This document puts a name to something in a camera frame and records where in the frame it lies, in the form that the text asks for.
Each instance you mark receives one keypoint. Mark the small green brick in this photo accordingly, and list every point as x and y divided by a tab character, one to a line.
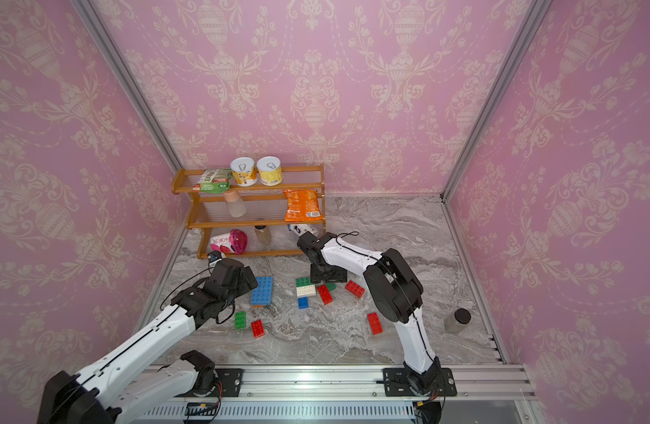
240	320

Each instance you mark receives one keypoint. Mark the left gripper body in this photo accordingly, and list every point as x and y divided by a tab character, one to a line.
243	284

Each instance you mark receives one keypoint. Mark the white brick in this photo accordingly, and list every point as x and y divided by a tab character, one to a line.
306	291

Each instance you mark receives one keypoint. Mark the aluminium front rail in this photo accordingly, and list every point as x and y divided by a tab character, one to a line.
270	392

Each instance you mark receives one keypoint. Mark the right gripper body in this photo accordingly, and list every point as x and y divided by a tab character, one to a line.
333	276

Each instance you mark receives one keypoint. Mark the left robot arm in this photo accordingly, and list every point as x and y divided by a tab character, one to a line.
113	389

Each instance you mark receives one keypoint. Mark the light blue brick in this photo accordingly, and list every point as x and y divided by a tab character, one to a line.
263	292
261	300
265	283

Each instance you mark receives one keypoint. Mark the pink lying cup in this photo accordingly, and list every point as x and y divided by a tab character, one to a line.
233	242

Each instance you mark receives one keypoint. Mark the clear plastic bottle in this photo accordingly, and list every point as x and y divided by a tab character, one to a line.
235	203

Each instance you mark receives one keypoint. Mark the orange chip bag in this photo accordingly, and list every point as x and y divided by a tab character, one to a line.
302	206

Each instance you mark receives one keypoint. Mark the small brown jar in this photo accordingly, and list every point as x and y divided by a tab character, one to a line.
263	234

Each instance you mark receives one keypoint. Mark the wooden three-tier shelf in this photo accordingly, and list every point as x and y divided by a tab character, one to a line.
265	206

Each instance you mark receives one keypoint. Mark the white black lying can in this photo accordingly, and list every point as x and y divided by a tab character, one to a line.
301	229

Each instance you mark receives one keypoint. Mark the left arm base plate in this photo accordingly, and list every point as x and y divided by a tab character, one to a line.
230	380

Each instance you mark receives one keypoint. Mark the black lid glass jar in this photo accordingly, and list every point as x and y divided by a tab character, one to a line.
457	321

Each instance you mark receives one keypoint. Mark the red brick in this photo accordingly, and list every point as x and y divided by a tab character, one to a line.
374	323
258	329
325	294
355	289

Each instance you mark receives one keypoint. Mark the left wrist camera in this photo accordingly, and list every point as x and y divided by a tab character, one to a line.
213	257

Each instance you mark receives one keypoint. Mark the green white snack packet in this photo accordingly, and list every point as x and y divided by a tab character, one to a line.
214	181

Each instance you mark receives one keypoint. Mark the yellow noodle cup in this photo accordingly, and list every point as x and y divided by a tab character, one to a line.
244	171
270	171

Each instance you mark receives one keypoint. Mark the right yellow noodle cup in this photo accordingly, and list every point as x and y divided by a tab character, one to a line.
270	171

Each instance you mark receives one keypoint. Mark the left yellow noodle cup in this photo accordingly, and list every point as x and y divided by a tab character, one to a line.
244	171

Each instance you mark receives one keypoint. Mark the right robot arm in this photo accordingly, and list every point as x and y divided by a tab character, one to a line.
396	292

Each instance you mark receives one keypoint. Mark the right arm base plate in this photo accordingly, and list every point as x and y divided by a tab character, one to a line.
396	383

